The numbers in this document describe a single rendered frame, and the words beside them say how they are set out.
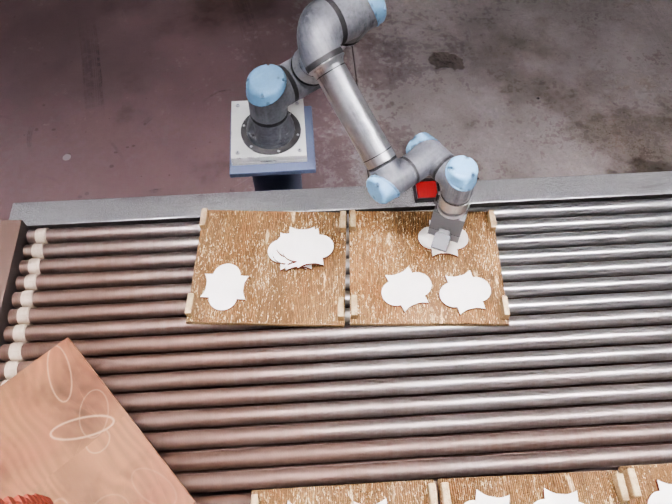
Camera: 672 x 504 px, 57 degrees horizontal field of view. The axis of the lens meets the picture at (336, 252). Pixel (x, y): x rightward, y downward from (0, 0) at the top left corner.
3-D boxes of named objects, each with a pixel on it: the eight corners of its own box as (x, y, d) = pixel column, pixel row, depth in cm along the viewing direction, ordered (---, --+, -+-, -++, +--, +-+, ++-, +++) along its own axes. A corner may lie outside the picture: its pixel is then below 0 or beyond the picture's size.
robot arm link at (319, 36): (283, 10, 132) (393, 205, 141) (323, -11, 136) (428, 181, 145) (269, 29, 143) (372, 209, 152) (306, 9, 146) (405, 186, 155)
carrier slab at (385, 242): (348, 214, 177) (348, 210, 175) (491, 214, 177) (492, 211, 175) (350, 326, 159) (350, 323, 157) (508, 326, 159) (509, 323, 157)
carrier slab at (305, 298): (204, 212, 177) (203, 209, 176) (346, 215, 176) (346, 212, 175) (186, 324, 159) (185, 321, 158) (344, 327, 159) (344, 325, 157)
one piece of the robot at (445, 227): (426, 218, 151) (418, 252, 165) (461, 229, 149) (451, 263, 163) (440, 182, 157) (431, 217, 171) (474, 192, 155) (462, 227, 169)
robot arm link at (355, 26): (268, 75, 187) (321, -13, 136) (307, 53, 192) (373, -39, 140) (289, 109, 188) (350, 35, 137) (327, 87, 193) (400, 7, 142)
